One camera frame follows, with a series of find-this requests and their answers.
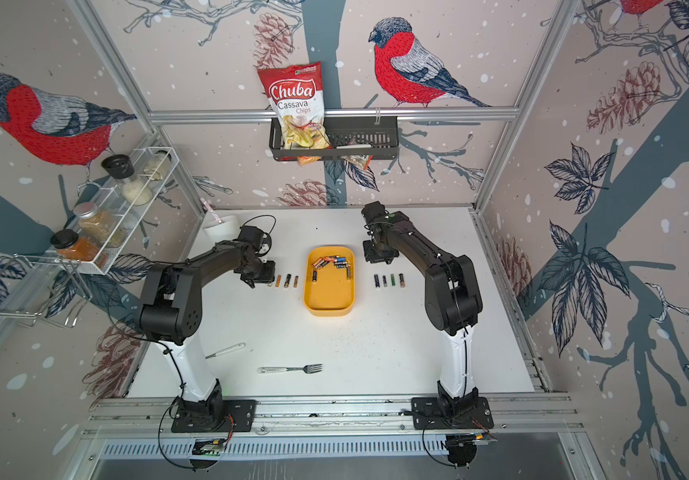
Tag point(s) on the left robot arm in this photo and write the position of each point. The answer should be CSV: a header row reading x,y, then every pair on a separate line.
x,y
172,312

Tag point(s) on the wire hanger rack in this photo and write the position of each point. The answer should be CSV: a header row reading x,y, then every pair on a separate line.
x,y
47,289

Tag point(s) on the white wire spice rack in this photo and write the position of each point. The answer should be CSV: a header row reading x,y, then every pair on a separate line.
x,y
129,217

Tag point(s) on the black wall basket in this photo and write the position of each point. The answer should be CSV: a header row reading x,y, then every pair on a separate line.
x,y
376,137

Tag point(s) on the white ceramic cup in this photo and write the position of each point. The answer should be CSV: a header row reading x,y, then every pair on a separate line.
x,y
227,229

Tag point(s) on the metal fork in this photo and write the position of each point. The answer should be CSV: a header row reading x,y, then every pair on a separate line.
x,y
307,369

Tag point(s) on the black lid spice jar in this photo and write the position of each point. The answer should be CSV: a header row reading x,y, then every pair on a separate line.
x,y
132,188

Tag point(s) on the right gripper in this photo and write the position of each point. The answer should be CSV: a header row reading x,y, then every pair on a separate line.
x,y
372,259

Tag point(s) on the metal spoon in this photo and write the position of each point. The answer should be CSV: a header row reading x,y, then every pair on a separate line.
x,y
232,349

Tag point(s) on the red Deli carbon battery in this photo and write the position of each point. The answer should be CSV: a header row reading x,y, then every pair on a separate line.
x,y
321,262

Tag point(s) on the yellow plastic storage box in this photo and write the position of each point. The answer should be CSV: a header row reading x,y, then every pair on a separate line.
x,y
330,291

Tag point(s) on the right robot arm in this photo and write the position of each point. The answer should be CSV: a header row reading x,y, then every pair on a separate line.
x,y
452,298

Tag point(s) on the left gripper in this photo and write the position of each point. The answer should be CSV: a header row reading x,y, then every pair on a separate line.
x,y
268,277

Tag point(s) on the red Chuba cassava chips bag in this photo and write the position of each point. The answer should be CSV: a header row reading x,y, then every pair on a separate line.
x,y
296,94

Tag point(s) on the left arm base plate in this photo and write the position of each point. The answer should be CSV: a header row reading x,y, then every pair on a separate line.
x,y
242,415

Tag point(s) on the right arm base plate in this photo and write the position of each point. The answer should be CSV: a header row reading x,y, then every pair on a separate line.
x,y
428,414

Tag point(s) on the pale spice jar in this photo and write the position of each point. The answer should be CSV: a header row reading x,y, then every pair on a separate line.
x,y
158,167

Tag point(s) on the orange spice jar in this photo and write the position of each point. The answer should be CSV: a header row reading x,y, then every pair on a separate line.
x,y
73,246

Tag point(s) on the silver lid spice jar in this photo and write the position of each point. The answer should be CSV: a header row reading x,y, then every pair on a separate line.
x,y
99,225

